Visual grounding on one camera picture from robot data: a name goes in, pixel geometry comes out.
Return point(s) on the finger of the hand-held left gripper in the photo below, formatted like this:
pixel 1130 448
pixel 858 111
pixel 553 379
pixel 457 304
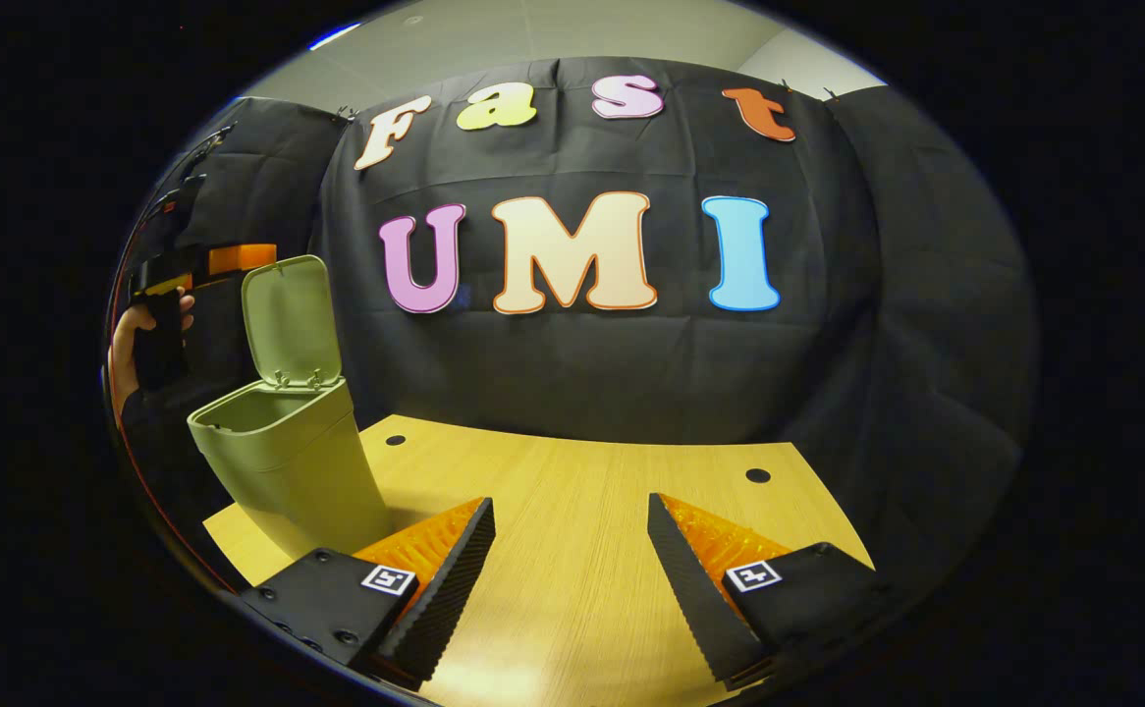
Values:
pixel 242 258

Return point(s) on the wooden desktop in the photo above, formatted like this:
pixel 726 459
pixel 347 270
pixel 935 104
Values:
pixel 582 511

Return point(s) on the green desktop garbage bin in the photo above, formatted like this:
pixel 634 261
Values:
pixel 298 462

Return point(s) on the black backdrop cloth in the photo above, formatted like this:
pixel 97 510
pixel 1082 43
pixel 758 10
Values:
pixel 582 363

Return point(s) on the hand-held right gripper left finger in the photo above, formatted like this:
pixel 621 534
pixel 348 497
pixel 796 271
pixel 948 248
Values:
pixel 450 579

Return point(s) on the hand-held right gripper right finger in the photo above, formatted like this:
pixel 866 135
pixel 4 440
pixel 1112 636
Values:
pixel 695 589

